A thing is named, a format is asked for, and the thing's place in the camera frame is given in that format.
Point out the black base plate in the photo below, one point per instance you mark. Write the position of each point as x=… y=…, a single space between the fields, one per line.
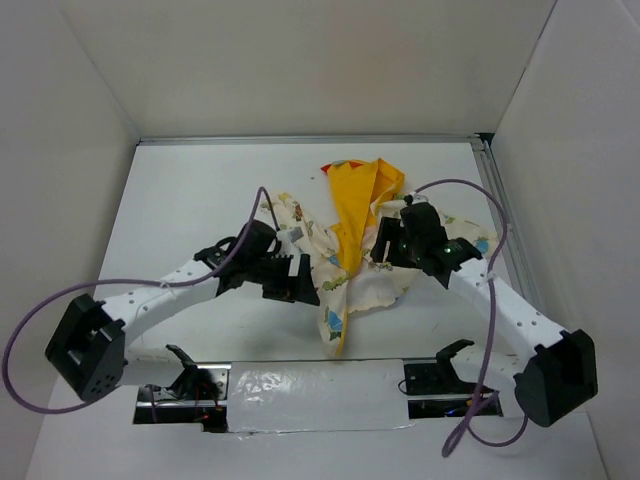
x=434 y=390
x=198 y=395

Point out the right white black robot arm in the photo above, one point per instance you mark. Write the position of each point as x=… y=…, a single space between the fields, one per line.
x=558 y=368

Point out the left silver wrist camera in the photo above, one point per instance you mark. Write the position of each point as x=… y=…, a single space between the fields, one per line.
x=290 y=235

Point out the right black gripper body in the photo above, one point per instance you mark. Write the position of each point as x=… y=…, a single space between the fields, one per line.
x=402 y=250

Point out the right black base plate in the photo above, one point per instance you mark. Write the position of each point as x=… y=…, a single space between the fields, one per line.
x=434 y=390

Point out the dinosaur print yellow-lined jacket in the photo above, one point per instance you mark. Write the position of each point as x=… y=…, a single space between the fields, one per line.
x=344 y=274

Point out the aluminium frame rail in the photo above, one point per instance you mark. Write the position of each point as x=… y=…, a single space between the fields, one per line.
x=182 y=197

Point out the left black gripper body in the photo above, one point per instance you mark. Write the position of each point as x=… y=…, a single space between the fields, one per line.
x=272 y=272

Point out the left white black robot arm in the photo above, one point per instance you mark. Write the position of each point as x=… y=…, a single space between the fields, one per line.
x=88 y=347

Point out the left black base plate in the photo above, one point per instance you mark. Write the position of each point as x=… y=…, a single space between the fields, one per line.
x=198 y=395

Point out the white tape sheet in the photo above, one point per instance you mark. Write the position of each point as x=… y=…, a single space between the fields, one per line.
x=325 y=396

